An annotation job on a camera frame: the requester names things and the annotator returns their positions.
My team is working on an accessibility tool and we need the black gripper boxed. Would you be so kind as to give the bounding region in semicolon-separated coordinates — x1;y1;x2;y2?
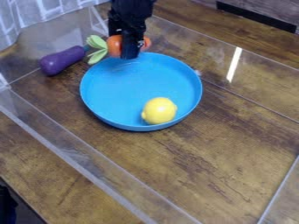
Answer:
108;0;156;60

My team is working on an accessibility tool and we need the orange toy carrot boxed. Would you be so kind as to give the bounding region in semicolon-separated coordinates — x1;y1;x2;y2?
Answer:
87;35;152;65

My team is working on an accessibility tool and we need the blue round tray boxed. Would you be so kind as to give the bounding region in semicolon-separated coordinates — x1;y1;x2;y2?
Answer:
79;52;203;132

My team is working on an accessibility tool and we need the purple toy eggplant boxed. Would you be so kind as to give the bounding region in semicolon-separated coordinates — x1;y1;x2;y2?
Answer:
38;45;85;76

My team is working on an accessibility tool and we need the yellow toy lemon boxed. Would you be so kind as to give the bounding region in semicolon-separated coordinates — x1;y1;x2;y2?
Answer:
141;97;177;124

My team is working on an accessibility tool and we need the white grid curtain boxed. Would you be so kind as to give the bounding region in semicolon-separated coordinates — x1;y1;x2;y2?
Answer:
0;0;108;51

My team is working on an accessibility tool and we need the clear acrylic enclosure wall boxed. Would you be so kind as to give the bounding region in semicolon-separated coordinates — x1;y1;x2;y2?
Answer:
0;0;299;224

